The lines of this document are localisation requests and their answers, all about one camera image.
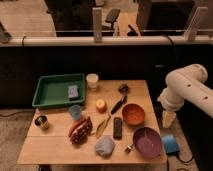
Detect blue plastic cup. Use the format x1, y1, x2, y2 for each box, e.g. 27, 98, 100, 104
69, 105, 82, 121

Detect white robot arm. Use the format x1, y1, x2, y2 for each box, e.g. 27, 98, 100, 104
157, 64, 213, 128

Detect green plastic tray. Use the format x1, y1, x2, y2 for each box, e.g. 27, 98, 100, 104
32, 73, 86, 109

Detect orange bowl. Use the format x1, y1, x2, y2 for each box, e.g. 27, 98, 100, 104
122, 103, 145, 126

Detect black remote control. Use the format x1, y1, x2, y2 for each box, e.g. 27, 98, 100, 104
113, 117, 122, 139

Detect white paper cup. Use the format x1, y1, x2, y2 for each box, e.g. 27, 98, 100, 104
86, 73, 99, 90

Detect grey blue cloth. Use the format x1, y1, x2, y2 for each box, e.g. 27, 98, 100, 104
94, 136, 115, 157

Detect yellow red apple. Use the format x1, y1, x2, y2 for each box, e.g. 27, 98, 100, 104
95, 99, 107, 113

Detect small metal clip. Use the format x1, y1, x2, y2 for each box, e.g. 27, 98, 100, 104
124, 144, 134, 154

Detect black handled brush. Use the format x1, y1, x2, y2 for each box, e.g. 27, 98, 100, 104
111, 84, 130, 114

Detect white horizontal rail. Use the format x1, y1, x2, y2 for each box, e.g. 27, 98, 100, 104
0, 35, 213, 47

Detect metal cup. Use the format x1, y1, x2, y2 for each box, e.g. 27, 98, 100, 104
34, 115, 49, 130

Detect purple bowl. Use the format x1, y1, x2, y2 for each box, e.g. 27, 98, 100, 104
133, 127, 162, 158

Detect blue sponge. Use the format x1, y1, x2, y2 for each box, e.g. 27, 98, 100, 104
68, 85, 79, 100

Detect black office chair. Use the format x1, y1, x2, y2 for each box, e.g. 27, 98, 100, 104
102, 9, 120, 36

